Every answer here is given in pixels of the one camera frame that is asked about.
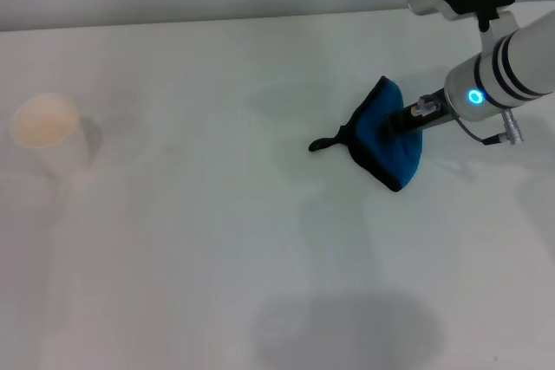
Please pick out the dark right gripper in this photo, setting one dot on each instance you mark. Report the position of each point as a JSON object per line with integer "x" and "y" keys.
{"x": 427, "y": 121}

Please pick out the blue rag with black trim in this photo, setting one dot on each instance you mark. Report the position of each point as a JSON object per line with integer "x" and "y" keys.
{"x": 390, "y": 157}

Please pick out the white paper cup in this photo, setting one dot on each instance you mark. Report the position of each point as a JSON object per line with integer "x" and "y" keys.
{"x": 43, "y": 123}

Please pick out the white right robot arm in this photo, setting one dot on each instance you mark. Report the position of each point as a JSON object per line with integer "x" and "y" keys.
{"x": 507, "y": 71}

